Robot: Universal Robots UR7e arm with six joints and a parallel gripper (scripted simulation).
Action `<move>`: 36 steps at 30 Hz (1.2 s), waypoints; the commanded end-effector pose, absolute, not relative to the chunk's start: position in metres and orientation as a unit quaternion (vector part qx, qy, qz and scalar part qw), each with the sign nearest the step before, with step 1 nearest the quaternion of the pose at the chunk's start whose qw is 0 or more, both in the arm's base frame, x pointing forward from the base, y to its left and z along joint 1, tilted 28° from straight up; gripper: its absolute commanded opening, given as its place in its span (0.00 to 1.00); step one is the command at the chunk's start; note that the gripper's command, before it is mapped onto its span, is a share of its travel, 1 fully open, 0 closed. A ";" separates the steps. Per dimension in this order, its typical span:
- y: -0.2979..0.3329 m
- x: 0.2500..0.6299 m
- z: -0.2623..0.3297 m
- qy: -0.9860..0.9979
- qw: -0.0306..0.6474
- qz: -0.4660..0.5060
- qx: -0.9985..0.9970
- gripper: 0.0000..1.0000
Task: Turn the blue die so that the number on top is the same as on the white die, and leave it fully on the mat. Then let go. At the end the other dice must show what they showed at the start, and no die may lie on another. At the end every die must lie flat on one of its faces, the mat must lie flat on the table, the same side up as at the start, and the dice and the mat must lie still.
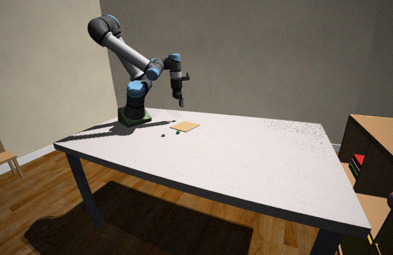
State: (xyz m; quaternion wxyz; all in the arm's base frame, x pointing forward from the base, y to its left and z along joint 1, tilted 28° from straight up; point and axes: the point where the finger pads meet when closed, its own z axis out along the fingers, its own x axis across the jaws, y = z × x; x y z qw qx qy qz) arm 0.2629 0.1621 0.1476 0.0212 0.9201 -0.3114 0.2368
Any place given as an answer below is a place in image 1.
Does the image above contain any tan flat mat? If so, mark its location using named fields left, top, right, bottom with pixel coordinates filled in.
left=170, top=121, right=200, bottom=132

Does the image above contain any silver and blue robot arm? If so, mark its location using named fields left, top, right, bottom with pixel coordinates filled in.
left=87, top=15, right=181, bottom=120

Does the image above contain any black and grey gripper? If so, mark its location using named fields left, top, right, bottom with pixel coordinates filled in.
left=170, top=72, right=190, bottom=107

